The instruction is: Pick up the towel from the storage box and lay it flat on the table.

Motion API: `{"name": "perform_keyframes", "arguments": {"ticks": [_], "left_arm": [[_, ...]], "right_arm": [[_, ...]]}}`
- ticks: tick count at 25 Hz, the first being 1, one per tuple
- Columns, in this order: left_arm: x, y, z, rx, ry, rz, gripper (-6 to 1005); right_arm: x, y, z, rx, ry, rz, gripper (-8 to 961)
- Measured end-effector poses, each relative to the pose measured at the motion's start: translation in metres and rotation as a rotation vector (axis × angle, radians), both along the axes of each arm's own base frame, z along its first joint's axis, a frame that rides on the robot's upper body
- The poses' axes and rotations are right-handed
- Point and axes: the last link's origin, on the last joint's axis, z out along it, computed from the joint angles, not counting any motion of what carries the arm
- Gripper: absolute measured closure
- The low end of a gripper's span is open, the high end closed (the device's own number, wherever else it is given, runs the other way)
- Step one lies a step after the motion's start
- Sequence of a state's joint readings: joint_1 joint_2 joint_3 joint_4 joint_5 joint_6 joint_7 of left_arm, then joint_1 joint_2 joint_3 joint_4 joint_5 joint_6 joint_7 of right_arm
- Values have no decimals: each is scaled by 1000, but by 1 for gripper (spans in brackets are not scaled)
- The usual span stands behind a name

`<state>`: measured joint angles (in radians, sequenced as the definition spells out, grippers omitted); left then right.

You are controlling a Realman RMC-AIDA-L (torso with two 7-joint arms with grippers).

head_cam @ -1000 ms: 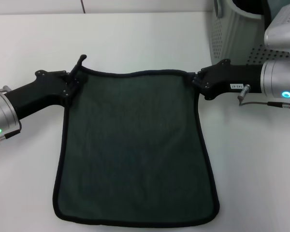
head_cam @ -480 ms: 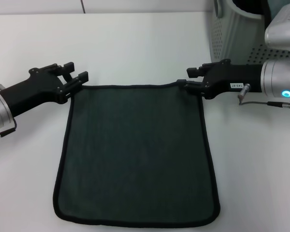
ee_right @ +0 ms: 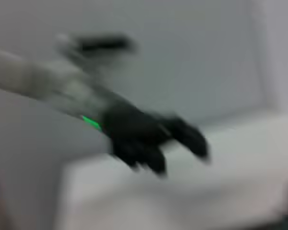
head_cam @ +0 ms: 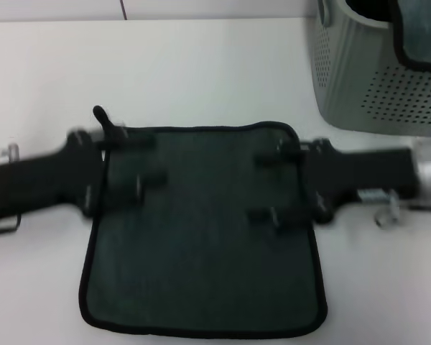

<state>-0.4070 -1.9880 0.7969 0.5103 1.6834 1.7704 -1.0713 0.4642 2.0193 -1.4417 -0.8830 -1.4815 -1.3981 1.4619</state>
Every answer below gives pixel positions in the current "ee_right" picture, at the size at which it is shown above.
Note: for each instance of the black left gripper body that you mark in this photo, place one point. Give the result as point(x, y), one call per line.
point(132, 129)

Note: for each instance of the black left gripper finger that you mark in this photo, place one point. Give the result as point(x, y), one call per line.
point(189, 136)
point(156, 160)

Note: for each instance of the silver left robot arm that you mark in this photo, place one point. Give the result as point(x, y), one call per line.
point(45, 79)

